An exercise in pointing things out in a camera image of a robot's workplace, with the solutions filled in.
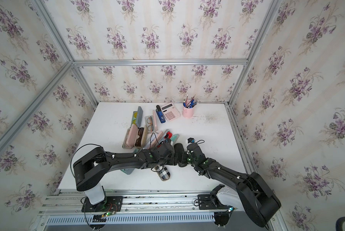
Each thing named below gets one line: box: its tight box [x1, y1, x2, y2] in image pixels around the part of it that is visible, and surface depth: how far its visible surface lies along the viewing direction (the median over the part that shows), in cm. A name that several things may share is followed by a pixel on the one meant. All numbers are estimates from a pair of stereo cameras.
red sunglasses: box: [163, 130, 173, 140], surface depth 97 cm
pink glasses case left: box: [122, 123, 140, 150], surface depth 95 cm
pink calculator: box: [160, 102, 181, 122], surface depth 114 cm
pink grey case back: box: [144, 109, 158, 133], surface depth 109 cm
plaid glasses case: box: [154, 164, 171, 181], surface depth 82 cm
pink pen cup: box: [182, 103, 196, 119], surface depth 107 cm
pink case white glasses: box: [144, 130, 164, 151], surface depth 96 cm
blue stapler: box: [155, 104, 166, 124], surface depth 113 cm
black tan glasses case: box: [173, 142, 188, 168], surface depth 78 cm
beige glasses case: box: [140, 125, 148, 148], surface depth 95 cm
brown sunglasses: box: [134, 127, 145, 148], surface depth 98 cm
